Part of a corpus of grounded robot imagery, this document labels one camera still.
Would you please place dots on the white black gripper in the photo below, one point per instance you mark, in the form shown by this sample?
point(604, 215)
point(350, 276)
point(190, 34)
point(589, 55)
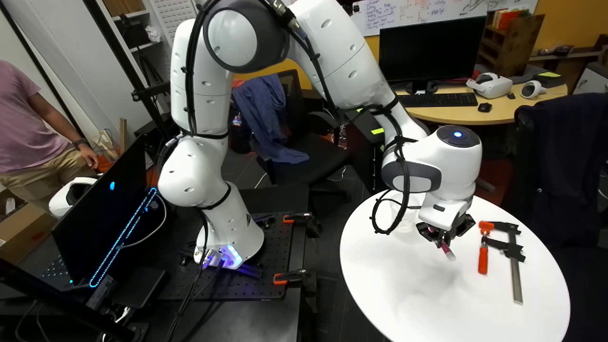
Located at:
point(446, 221)

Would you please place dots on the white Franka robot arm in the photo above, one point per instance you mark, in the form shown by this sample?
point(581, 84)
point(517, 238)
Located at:
point(196, 164)

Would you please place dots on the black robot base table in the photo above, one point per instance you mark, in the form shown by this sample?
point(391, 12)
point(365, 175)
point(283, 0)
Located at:
point(266, 297)

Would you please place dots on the red black bar clamp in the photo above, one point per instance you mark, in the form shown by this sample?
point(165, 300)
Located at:
point(483, 257)

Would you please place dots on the black box with green light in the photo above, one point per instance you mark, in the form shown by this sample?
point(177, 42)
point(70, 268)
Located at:
point(378, 131)

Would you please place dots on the round wooden desk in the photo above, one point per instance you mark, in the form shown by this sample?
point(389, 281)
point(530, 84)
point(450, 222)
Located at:
point(500, 114)

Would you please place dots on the black computer mouse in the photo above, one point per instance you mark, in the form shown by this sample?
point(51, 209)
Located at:
point(484, 107)

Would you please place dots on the dark navy jacket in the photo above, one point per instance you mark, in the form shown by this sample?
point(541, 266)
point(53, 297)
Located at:
point(562, 164)

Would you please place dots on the black keyboard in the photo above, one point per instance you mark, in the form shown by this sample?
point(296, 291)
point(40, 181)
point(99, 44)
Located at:
point(443, 99)

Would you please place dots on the small orange black clamp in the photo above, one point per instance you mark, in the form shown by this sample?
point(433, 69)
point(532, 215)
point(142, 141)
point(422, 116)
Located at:
point(296, 219)
point(287, 278)

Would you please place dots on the white VR controller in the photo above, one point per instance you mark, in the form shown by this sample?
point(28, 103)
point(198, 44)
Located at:
point(530, 88)

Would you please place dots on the black computer monitor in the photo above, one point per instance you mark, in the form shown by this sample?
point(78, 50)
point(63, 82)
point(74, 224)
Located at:
point(429, 50)

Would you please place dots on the brown wooden shelf box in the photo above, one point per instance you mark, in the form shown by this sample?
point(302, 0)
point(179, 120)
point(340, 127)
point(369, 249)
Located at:
point(509, 40)

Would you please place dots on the blue jacket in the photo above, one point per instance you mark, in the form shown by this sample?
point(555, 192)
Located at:
point(266, 126)

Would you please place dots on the whiteboard with writing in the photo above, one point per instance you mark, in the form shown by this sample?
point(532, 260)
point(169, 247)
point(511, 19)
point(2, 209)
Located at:
point(429, 10)

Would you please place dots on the black laptop with blue lines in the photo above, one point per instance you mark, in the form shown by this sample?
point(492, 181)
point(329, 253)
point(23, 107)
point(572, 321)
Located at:
point(101, 221)

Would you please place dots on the white perforated panel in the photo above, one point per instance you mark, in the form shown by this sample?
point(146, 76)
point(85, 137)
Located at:
point(171, 15)

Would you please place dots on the white headset with dark visor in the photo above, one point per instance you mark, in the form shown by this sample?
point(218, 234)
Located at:
point(59, 202)

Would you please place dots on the brown cardboard box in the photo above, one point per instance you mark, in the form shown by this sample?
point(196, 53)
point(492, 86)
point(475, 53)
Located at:
point(21, 230)

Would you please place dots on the person in purple shirt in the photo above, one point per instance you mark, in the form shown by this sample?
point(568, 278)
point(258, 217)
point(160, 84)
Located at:
point(25, 126)

